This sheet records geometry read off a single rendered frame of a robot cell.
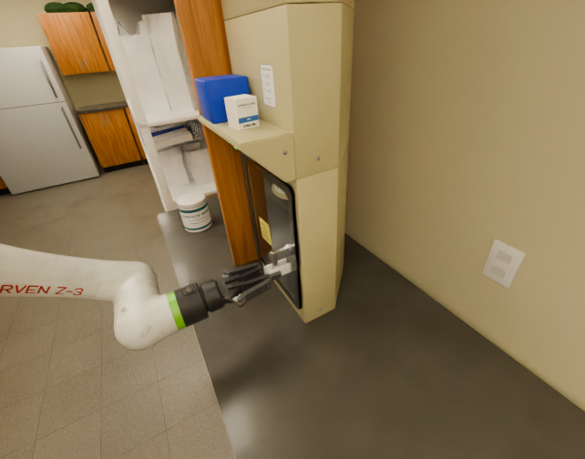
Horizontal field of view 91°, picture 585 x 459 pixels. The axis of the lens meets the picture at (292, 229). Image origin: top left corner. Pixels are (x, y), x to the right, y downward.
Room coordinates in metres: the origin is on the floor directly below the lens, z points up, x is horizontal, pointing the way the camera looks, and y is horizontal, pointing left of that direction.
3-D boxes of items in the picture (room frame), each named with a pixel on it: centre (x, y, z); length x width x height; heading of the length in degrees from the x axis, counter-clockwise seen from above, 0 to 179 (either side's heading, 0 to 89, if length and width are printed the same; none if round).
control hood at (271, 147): (0.69, 0.11, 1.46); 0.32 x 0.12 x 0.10; 27
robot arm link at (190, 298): (0.50, 0.25, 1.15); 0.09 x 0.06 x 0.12; 27
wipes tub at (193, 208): (1.20, 0.45, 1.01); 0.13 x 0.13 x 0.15
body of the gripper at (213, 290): (0.53, 0.19, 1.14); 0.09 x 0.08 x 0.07; 117
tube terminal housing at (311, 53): (0.78, -0.06, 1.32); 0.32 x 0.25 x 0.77; 27
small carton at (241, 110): (0.66, 0.09, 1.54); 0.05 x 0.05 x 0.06; 34
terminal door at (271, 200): (0.72, 0.06, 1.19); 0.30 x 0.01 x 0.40; 27
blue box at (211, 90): (0.76, 0.14, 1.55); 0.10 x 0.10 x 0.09; 27
